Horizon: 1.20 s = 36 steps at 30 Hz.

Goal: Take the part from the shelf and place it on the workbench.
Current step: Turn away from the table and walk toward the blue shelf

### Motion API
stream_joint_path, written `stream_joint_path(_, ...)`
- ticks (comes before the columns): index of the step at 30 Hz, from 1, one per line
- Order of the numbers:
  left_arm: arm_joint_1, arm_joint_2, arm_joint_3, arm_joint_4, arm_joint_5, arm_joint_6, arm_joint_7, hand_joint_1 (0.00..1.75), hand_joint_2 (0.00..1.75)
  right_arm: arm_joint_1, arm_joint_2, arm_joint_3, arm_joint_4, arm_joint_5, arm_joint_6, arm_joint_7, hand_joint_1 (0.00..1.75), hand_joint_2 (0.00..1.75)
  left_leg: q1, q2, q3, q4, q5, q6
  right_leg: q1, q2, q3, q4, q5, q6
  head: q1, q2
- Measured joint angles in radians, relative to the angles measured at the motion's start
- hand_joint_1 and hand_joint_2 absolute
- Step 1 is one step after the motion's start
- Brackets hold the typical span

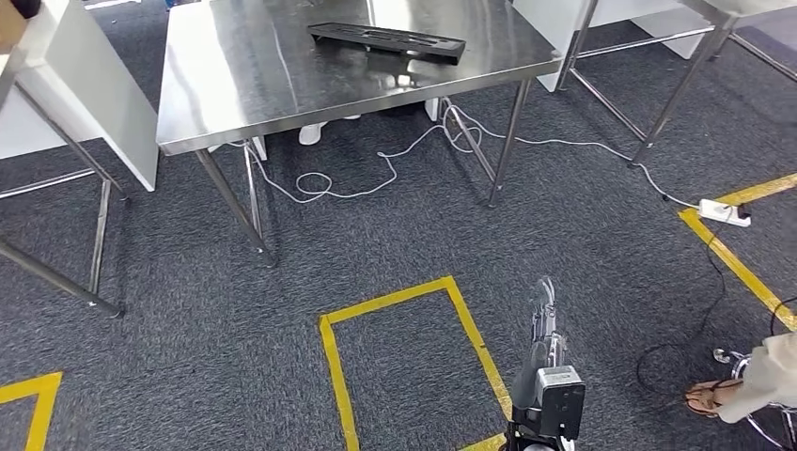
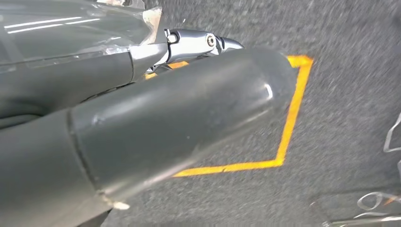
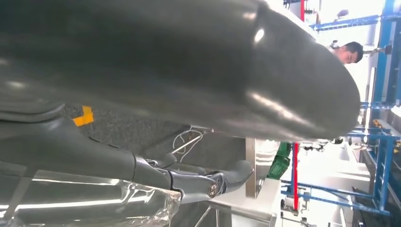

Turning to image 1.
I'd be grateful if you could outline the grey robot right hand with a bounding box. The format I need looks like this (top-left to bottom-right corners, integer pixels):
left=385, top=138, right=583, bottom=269
left=510, top=276, right=568, bottom=412

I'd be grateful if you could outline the black plastic frame part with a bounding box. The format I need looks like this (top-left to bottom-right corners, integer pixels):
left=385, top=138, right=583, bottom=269
left=306, top=22, right=467, bottom=67

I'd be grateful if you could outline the stainless steel workbench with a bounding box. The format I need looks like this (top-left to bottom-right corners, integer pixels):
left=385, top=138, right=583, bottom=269
left=155, top=0, right=565, bottom=269

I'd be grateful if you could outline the chrome stool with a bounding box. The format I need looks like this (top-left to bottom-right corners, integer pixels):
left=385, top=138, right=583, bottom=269
left=712, top=347, right=797, bottom=451

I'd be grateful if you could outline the yellow floor tape square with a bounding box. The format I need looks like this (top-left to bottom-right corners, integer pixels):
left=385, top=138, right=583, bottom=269
left=0, top=372, right=64, bottom=451
left=319, top=275, right=513, bottom=451
left=679, top=173, right=797, bottom=333

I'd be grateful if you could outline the person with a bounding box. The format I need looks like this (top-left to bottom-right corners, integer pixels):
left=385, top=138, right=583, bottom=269
left=684, top=333, right=797, bottom=426

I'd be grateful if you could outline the white power strip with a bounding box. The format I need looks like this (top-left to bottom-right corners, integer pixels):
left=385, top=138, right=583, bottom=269
left=698, top=198, right=753, bottom=228

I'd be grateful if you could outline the steel table with white panel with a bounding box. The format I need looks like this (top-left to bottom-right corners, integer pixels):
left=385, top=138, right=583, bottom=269
left=513, top=0, right=797, bottom=168
left=0, top=0, right=160, bottom=319

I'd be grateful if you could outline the right wrist camera pale box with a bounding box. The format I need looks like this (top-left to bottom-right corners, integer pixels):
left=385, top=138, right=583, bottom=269
left=534, top=365, right=586, bottom=441

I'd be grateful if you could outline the black floor cable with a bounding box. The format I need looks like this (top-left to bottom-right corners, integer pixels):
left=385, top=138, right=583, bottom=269
left=635, top=211, right=797, bottom=399

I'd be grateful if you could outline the white floor cable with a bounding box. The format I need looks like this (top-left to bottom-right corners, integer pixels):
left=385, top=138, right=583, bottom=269
left=227, top=104, right=702, bottom=210

